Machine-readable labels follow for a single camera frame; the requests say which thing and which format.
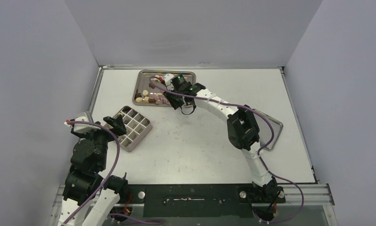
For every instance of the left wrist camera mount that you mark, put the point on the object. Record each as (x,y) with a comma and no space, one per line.
(81,128)

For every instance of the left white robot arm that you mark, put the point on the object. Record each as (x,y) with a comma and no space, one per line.
(88,198)

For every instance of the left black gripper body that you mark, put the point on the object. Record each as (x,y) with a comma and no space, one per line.
(101,137)

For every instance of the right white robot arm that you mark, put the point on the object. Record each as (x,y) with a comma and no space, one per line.
(248,130)

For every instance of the metal tin lid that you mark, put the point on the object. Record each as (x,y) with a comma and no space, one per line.
(270,130)

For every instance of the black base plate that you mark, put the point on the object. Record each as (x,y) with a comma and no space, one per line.
(200,200)

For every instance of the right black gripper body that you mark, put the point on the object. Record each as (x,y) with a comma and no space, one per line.
(174,97)

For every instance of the steel chocolate tray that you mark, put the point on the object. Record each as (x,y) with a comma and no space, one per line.
(143,83)

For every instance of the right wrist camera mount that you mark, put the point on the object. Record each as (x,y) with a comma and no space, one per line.
(167,78)

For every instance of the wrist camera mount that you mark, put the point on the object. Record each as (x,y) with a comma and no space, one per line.
(167,78)
(81,128)

